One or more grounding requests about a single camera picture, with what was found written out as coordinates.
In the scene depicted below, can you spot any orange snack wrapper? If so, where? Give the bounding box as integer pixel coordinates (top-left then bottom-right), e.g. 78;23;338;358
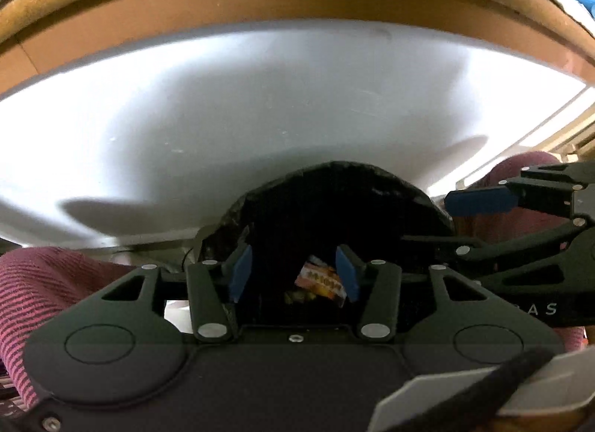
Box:
295;255;348;307

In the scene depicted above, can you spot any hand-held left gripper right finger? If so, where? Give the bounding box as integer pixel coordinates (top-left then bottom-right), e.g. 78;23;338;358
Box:
335;244;494;343

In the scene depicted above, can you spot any person's left leg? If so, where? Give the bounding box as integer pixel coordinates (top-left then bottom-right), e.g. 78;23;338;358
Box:
0;246;138;410

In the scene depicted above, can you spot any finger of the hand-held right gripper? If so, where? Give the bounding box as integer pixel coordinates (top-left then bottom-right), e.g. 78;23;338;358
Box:
445;162;595;220
402;217;589;271

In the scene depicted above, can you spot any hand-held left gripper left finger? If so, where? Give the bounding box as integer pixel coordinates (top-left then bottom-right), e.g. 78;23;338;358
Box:
100;244;254;344

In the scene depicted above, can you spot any white bed base panel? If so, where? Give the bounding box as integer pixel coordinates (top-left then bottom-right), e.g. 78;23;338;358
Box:
0;22;587;253

